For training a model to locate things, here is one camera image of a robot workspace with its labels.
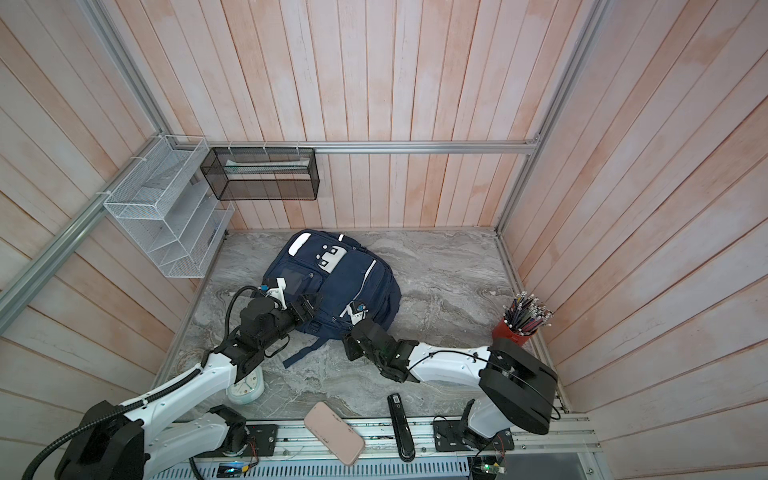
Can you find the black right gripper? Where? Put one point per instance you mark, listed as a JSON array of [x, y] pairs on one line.
[[350, 342]]

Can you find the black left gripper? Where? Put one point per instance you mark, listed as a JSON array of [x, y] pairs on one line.
[[306, 313]]

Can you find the navy blue backpack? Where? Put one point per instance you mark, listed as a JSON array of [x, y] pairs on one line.
[[351, 284]]

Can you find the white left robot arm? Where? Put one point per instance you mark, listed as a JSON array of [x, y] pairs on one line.
[[139, 438]]

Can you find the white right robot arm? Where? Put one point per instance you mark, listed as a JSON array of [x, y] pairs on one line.
[[515, 388]]

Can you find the mint green alarm clock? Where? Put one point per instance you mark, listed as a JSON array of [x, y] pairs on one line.
[[247, 390]]

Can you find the black stapler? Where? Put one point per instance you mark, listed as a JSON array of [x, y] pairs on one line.
[[402, 433]]

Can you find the pink pencil case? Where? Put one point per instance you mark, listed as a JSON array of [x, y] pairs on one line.
[[334, 433]]

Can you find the red pencil holder with pencils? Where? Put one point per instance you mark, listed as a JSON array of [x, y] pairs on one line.
[[522, 319]]

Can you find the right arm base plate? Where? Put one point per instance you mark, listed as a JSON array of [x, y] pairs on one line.
[[455, 436]]

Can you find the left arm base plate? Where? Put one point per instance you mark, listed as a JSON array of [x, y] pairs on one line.
[[261, 440]]

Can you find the white wire mesh shelf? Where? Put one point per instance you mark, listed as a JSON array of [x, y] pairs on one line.
[[168, 209]]

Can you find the black mesh wall basket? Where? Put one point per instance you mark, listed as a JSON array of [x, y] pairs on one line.
[[262, 173]]

